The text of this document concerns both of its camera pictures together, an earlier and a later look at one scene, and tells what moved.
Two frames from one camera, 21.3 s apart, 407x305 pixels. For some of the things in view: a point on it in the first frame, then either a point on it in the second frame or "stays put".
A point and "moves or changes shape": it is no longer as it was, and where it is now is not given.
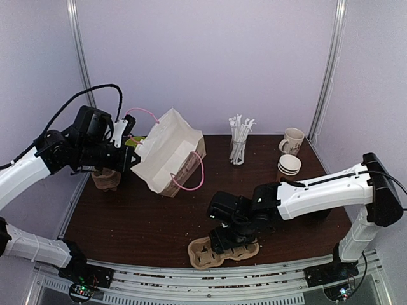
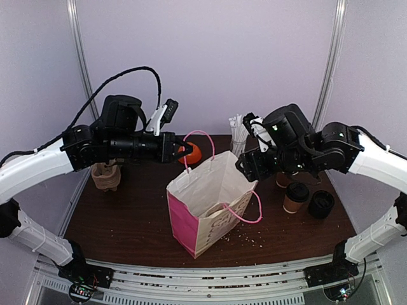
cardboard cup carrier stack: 106,179 stays put
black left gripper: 120,164 to 165,154
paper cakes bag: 170,155 to 206,200
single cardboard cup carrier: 204,255 moves or changes shape
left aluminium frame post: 75,18 stays put
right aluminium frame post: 332,69 stays put
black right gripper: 223,239 to 249,164
